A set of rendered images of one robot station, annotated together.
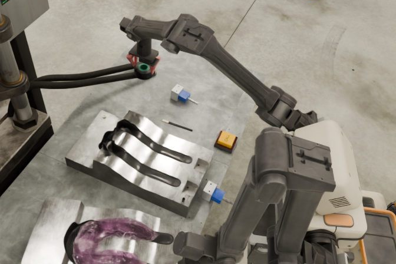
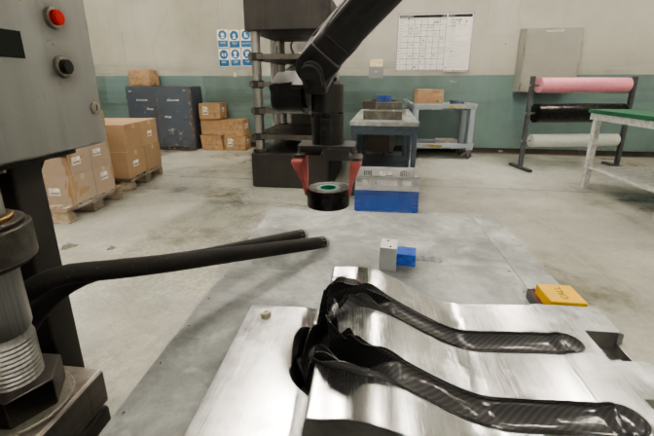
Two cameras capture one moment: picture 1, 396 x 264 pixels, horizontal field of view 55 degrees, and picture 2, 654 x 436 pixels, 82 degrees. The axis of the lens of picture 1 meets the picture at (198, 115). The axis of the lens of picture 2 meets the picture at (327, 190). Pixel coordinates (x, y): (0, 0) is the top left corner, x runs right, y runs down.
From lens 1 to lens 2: 1.08 m
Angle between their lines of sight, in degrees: 34
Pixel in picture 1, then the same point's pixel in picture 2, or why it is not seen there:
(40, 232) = not seen: outside the picture
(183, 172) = (601, 378)
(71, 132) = (175, 392)
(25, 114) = (17, 363)
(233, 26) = not seen: hidden behind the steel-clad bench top
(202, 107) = (448, 269)
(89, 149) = (255, 411)
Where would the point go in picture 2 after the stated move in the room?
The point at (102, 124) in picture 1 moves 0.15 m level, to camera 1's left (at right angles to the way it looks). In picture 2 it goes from (269, 332) to (156, 341)
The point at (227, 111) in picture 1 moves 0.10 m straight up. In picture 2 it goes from (495, 264) to (501, 222)
